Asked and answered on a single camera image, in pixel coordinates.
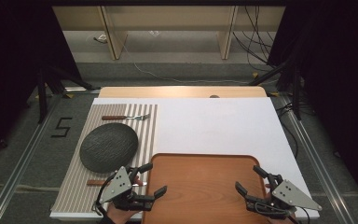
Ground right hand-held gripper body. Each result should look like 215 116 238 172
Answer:
245 174 323 220

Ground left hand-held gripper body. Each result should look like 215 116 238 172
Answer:
93 166 157 213

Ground wooden-handled table knife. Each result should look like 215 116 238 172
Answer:
86 179 148 188

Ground brown wooden tray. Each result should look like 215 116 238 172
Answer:
142 152 269 224

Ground person's right hand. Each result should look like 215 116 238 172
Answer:
268 214 296 224

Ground person's left hand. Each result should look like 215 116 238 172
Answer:
106 203 143 224

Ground black round plate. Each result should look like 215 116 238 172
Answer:
79 122 139 175

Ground striped placemat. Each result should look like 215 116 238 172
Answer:
50 103 158 214

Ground white table board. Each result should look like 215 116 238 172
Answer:
49 97 321 221

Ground light wooden table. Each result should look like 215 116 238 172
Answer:
98 86 269 99

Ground black metal stand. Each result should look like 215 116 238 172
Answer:
36 65 101 124
248 57 303 121

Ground black curtain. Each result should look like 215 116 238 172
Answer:
0 0 82 162
267 0 358 204

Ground beige shelf unit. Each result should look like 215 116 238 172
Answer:
51 6 286 61

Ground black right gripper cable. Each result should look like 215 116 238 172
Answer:
295 206 311 224

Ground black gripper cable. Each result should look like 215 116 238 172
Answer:
295 206 311 224
92 178 110 217

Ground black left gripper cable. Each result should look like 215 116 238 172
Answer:
92 178 110 217

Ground aluminium floor rail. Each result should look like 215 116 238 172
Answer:
0 92 67 224
279 94 354 224

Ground wooden-handled fork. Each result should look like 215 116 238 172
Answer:
101 113 152 121

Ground bundle of black cables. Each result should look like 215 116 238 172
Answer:
232 6 278 67

